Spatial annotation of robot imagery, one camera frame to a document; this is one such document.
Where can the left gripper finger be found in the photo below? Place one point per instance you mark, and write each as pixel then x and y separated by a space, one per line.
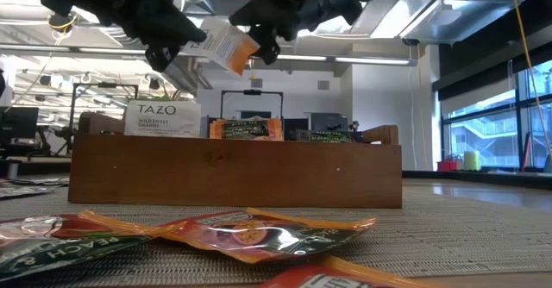
pixel 161 57
pixel 172 29

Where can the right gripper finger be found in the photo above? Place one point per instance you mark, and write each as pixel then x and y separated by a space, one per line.
pixel 263 14
pixel 267 44

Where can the orange peach tea packet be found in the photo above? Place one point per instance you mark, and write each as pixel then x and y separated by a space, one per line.
pixel 345 279
pixel 56 245
pixel 267 236
pixel 248 129

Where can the dark blackcurrant tea packet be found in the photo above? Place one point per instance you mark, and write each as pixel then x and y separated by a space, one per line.
pixel 43 181
pixel 21 192
pixel 328 136

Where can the black background robot arm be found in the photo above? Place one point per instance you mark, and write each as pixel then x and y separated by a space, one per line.
pixel 43 137

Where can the black ceiling spotlight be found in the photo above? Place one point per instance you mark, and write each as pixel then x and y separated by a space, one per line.
pixel 45 80
pixel 154 83

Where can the ceiling tube light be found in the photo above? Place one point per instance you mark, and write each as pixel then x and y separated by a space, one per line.
pixel 302 58
pixel 373 60
pixel 108 51

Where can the black background monitor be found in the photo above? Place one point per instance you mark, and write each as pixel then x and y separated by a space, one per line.
pixel 296 128
pixel 19 122
pixel 255 114
pixel 328 122

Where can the wooden three-compartment tray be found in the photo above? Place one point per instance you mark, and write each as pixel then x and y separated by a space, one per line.
pixel 233 171

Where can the red box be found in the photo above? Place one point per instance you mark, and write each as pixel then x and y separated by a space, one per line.
pixel 447 166

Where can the yellow-green cylinder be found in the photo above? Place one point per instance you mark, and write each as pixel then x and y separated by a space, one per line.
pixel 472 160

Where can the grey woven placemat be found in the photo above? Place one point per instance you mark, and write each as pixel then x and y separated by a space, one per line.
pixel 453 227

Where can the black background rig frame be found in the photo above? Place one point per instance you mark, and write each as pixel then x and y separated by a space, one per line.
pixel 107 85
pixel 252 92

